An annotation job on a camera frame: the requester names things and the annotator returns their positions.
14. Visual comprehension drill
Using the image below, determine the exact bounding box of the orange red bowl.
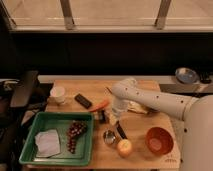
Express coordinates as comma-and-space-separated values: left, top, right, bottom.
145, 127, 174, 156

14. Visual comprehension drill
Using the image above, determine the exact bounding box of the white folded cloth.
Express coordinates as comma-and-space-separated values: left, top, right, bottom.
35, 129, 60, 157

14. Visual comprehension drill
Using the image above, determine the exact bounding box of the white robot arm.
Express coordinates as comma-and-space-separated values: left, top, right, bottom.
111, 78, 213, 171

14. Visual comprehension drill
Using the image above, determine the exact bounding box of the small metal cup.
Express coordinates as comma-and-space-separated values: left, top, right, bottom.
103, 130, 116, 145

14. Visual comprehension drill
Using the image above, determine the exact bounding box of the black handled knife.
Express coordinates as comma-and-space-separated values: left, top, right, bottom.
116, 121, 127, 139

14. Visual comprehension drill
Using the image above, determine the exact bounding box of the green plastic tray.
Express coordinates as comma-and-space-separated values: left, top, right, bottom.
19, 112, 94, 166

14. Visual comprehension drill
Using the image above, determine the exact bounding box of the red grape bunch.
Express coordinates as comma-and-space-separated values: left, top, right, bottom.
67, 121, 87, 154

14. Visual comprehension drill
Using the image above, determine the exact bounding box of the black rectangular block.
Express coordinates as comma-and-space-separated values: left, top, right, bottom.
74, 94, 92, 109

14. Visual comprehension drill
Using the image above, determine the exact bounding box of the red yellow apple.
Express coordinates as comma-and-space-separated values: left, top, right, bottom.
116, 139, 133, 157

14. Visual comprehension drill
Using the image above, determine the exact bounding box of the orange carrot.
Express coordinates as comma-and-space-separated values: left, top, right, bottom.
89, 99, 110, 112

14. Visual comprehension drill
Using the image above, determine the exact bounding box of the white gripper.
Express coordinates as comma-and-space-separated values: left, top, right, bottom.
109, 97, 128, 125

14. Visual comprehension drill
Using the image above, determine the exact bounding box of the peeled banana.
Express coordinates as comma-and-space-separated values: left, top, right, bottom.
128, 101, 148, 114

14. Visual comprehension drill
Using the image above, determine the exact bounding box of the black chair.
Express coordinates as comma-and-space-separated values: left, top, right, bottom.
0, 70, 39, 108

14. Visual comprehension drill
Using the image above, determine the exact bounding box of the white paper cup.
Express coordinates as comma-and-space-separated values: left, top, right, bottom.
50, 86, 65, 105

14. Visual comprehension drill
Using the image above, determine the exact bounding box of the silver metal dish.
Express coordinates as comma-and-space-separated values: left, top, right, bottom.
175, 67, 198, 84

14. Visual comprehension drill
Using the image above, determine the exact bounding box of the small dark brush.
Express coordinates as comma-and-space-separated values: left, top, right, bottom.
98, 110, 106, 123

